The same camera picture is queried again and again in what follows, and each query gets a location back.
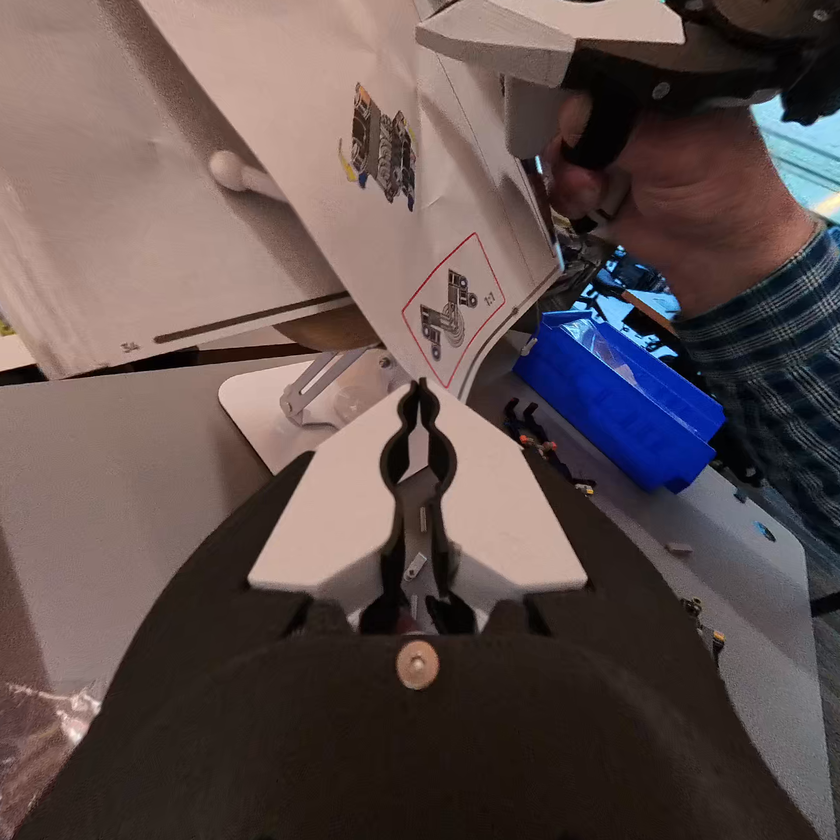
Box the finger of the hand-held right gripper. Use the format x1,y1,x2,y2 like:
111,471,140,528
415,0,686,90
503,75,573,160

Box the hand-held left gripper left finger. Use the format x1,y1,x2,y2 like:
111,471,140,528
248,379,422,618

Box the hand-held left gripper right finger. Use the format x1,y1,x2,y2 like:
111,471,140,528
419,378,589,618

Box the white lego instruction booklet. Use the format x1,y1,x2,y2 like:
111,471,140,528
0,0,567,405

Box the person's right forearm plaid sleeve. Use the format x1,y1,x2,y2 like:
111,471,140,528
675,222,840,547

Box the scattered small lego pins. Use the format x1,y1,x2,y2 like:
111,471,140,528
504,398,597,497

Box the person's right hand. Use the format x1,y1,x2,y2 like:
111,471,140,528
543,91,823,317

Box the white stand with grey hinge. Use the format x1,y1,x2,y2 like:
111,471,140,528
218,346,409,475

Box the blue plastic storage bin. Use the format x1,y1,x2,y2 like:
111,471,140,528
513,311,727,494

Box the white rounded peg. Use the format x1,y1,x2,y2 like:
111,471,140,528
209,150,291,199

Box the crumpled clear plastic bag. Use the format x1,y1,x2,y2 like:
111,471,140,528
0,681,103,840

